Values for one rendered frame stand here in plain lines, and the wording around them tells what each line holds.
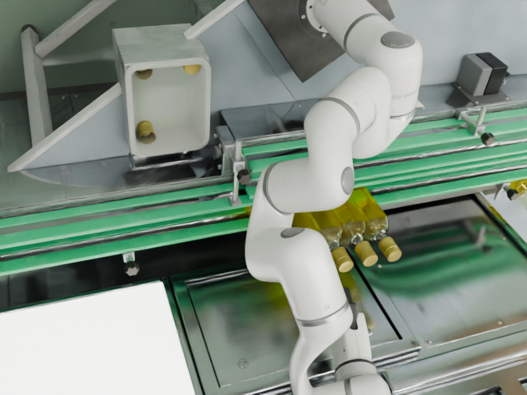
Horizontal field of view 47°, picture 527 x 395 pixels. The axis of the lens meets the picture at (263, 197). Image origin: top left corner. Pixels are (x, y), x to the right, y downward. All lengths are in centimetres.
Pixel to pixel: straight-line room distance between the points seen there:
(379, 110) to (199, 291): 61
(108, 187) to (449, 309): 83
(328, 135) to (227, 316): 58
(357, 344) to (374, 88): 44
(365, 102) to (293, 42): 39
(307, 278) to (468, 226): 92
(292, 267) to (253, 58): 64
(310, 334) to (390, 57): 48
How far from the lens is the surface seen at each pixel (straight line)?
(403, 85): 108
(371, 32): 112
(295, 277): 86
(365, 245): 131
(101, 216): 130
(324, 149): 86
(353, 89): 97
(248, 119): 138
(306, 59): 135
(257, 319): 132
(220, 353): 126
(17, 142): 188
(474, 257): 164
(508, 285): 161
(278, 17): 128
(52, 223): 131
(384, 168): 146
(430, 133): 149
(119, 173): 138
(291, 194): 90
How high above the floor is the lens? 189
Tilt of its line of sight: 44 degrees down
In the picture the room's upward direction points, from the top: 152 degrees clockwise
